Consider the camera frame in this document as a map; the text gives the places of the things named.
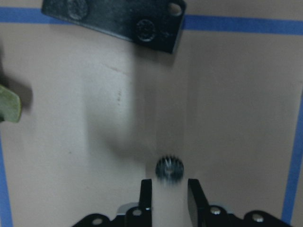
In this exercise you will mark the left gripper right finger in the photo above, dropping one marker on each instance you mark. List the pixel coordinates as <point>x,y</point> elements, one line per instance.
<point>202,214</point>

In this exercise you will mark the black metal bracket plate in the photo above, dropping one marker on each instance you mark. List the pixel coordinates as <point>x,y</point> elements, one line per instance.
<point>155,24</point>

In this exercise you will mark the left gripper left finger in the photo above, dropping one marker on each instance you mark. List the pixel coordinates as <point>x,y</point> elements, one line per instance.
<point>141,214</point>

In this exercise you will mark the olive curved part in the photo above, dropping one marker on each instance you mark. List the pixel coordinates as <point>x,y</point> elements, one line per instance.
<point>10,105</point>

